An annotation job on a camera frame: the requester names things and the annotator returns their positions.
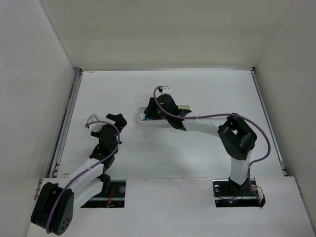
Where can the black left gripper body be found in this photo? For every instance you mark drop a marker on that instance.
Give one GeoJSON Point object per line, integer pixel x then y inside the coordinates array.
{"type": "Point", "coordinates": [108, 129]}

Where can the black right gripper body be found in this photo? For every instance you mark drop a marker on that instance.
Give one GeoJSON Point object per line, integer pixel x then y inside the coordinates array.
{"type": "Point", "coordinates": [153, 108]}

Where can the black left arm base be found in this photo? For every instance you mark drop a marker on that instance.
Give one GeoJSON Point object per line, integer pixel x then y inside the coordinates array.
{"type": "Point", "coordinates": [112, 194]}

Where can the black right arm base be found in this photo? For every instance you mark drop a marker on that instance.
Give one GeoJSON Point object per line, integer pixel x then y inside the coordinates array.
{"type": "Point", "coordinates": [229, 194]}

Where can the white three-compartment container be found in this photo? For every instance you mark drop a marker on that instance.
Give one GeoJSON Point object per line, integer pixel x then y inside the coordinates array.
{"type": "Point", "coordinates": [157, 122]}

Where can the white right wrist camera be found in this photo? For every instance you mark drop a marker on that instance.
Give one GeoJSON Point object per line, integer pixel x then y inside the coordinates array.
{"type": "Point", "coordinates": [164, 90]}

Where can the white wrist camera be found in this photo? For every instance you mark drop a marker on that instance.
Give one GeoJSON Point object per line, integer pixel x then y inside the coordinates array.
{"type": "Point", "coordinates": [164, 90]}
{"type": "Point", "coordinates": [94, 124]}

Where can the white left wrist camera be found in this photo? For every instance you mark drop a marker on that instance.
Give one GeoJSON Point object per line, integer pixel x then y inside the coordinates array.
{"type": "Point", "coordinates": [94, 124]}

